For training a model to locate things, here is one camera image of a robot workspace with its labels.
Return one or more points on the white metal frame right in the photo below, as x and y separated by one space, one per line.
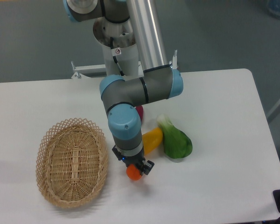
173 63

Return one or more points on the green toy bok choy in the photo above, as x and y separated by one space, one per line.
176 143

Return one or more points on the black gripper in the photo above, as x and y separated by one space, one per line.
138 160

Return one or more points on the white metal frame left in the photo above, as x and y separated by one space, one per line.
88 71

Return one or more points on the white metal frame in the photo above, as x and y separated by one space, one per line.
88 71
173 63

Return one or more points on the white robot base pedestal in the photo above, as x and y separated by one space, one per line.
119 47

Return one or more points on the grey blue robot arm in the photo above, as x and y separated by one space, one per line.
120 95

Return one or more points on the orange toy fruit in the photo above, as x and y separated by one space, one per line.
133 173

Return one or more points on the red toy fruit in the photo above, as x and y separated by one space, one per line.
140 112

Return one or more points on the yellow toy pepper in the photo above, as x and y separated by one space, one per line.
152 139

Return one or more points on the woven wicker basket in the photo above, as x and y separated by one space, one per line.
72 163

